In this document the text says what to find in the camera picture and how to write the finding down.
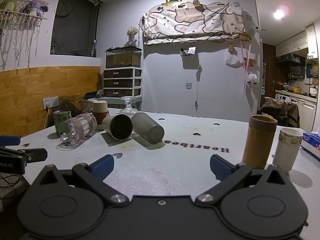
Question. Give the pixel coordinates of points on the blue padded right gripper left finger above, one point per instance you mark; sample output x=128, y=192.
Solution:
x=96, y=171

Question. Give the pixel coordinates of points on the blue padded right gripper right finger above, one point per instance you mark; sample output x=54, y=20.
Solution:
x=225, y=170

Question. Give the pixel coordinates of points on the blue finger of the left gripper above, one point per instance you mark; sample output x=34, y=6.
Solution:
x=9, y=140

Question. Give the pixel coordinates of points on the clear glass with brown sleeve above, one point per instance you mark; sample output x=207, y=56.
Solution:
x=73, y=130

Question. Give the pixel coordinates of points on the tall brown bamboo cup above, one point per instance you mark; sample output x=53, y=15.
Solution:
x=260, y=135

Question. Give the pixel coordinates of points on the beige brown paper cup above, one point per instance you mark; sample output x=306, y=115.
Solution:
x=100, y=110

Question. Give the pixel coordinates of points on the white patterned paper cup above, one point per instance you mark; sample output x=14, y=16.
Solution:
x=289, y=142

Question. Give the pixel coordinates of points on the cream mug with dark interior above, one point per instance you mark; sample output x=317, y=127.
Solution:
x=118, y=126

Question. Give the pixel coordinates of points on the green tin can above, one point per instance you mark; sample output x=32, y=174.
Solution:
x=59, y=116

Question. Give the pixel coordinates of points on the grey metal tumbler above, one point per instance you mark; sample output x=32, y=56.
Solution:
x=147, y=128

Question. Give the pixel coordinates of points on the upturned clear wine glass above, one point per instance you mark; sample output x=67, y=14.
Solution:
x=128, y=110

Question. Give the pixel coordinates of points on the chair with brown jacket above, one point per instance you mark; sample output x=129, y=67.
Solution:
x=285, y=112

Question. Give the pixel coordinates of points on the white drawer cabinet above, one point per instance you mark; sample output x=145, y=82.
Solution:
x=122, y=81

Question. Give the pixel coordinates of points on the blue tissue box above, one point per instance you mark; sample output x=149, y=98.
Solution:
x=311, y=144

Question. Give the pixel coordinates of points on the white sheep plush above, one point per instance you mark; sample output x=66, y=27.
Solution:
x=252, y=79

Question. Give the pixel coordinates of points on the white hanging bag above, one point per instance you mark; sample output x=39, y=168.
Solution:
x=232, y=60

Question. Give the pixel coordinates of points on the glass fish tank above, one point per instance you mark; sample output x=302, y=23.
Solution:
x=118, y=57

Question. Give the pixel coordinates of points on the dark window blind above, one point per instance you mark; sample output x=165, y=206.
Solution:
x=75, y=28

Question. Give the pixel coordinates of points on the purple plush toy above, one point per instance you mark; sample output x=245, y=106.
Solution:
x=34, y=8

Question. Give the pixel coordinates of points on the green plush toy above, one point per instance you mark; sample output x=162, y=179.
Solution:
x=8, y=6

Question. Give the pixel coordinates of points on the dried flower vase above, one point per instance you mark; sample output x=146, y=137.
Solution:
x=132, y=31

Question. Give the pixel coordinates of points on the white wall power socket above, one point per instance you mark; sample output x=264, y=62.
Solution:
x=50, y=102

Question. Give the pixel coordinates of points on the macrame wall hanger shelf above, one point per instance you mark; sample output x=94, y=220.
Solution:
x=19, y=35

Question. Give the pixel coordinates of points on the patterned cloth on wall shelf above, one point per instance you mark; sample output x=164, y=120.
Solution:
x=190, y=22

